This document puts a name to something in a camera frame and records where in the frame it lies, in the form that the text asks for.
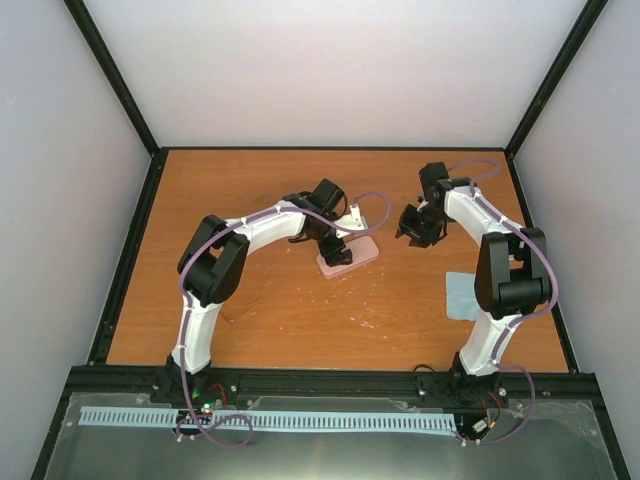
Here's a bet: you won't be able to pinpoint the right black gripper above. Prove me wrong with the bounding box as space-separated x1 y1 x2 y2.
396 204 448 248

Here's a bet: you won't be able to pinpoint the pink glasses case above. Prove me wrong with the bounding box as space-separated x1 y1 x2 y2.
316 236 380 280

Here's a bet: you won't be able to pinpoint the light blue cleaning cloth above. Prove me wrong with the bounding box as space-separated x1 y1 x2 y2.
445 272 481 321

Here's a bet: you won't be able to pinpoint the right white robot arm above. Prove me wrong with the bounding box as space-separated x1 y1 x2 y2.
396 162 558 404

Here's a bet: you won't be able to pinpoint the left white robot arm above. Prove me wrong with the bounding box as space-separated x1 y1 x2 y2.
171 179 353 403

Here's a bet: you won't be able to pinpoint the transparent orange sunglasses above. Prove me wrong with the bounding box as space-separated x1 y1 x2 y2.
220 270 270 324

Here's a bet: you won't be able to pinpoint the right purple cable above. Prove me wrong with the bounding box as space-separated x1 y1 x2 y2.
447 158 559 447

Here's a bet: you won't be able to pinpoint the black aluminium frame rail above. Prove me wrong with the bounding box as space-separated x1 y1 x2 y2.
64 365 600 408

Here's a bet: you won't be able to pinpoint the light blue slotted cable duct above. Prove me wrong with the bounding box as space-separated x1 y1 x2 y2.
78 406 456 435

